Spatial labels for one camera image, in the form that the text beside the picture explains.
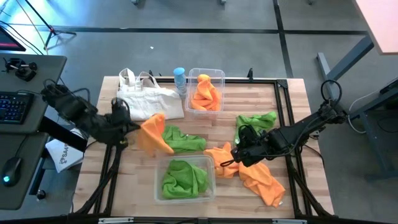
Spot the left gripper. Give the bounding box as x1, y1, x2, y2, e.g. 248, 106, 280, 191
105, 118, 142, 146

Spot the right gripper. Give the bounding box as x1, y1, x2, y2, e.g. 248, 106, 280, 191
221, 132, 277, 167

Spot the orange microfiber towel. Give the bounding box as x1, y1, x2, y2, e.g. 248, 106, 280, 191
136, 113, 175, 157
190, 73, 222, 112
203, 142, 240, 179
238, 161, 286, 208

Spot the green microfiber towel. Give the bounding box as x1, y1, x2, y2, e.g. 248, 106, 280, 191
161, 159, 208, 200
233, 111, 277, 146
161, 124, 208, 154

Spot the white canvas tote bag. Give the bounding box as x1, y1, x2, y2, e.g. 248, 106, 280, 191
116, 67, 185, 121

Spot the clear bottle blue cap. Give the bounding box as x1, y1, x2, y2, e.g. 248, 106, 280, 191
173, 67, 188, 97

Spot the clear plastic bin with label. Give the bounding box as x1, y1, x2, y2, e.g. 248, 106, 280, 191
185, 67, 226, 115

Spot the dark grey computer desk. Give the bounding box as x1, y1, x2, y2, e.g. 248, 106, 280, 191
0, 52, 68, 211

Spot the black keyboard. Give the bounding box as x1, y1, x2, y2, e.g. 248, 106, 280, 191
0, 91, 35, 125

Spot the black clamp tool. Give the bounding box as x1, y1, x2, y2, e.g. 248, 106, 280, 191
2, 57, 39, 82

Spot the black computer mouse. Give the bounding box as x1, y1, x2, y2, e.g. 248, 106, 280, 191
1, 156, 23, 187

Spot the desk with blue-grey legs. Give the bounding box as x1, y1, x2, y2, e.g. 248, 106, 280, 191
348, 77, 398, 181

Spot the black tripod stand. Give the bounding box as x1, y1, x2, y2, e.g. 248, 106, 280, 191
15, 0, 77, 50

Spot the computer monitor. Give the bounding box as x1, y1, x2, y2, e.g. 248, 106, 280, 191
0, 26, 27, 52

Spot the table with blue-grey legs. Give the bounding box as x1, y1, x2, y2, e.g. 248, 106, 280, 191
316, 0, 398, 105

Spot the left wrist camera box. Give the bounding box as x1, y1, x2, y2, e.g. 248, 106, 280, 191
111, 97, 132, 121

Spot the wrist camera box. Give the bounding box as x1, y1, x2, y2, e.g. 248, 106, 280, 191
111, 97, 132, 121
238, 124, 261, 142

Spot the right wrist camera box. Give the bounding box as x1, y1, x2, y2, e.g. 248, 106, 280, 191
238, 124, 261, 142

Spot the white cable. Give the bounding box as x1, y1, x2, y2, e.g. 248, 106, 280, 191
346, 89, 382, 135

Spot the black cable loop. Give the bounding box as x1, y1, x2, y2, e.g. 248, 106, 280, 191
320, 79, 343, 105

